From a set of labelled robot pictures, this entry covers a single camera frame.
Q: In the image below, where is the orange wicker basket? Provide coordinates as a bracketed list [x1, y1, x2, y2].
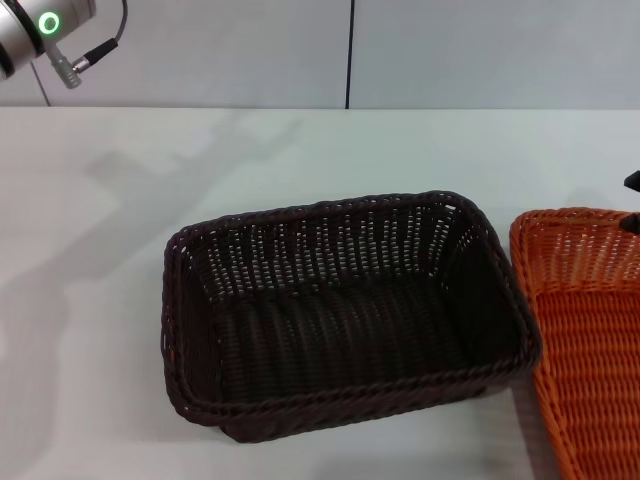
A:
[509, 205, 640, 480]

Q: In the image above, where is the dark brown wicker basket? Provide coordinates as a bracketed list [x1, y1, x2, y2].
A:
[159, 189, 544, 445]

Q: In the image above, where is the black arm connector cable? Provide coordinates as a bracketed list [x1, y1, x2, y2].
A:
[47, 0, 129, 91]

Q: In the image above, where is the thin dark cable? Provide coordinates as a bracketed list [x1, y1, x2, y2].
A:
[30, 59, 52, 108]

